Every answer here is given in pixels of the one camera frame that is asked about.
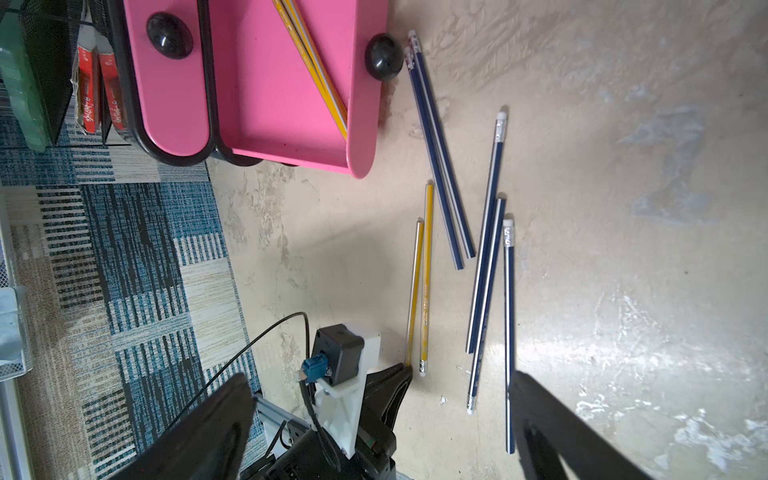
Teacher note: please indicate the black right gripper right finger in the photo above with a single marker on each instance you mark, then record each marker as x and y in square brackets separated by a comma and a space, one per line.
[550, 438]

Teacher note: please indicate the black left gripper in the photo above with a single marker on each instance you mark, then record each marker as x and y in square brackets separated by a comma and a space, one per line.
[305, 456]

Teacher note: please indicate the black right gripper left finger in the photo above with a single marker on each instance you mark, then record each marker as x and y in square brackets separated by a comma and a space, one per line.
[208, 444]

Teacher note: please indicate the yellow pencil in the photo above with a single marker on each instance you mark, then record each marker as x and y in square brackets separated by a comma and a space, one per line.
[293, 33]
[334, 102]
[414, 291]
[426, 287]

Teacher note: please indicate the dark blue pencil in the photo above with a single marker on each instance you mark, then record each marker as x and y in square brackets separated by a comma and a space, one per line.
[508, 237]
[484, 248]
[494, 243]

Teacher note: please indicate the pink drawer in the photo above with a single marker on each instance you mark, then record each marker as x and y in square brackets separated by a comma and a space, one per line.
[171, 93]
[288, 90]

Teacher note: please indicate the black pencil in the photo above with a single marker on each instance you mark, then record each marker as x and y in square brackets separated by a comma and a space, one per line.
[427, 129]
[458, 213]

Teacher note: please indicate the pink top drawer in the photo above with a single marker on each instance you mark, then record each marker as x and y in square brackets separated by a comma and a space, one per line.
[171, 93]

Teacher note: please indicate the black pink drawer unit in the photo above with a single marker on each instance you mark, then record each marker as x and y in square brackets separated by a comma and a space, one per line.
[172, 38]

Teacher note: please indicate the red book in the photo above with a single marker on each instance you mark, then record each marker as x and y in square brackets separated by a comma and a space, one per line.
[98, 96]

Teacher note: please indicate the green book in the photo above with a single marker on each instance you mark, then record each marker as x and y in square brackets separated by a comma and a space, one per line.
[24, 95]

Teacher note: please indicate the black mesh shelf rack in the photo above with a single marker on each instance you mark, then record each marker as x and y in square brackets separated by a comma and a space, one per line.
[50, 31]

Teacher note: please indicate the white wire basket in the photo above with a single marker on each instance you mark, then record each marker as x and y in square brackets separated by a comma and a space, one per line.
[16, 356]

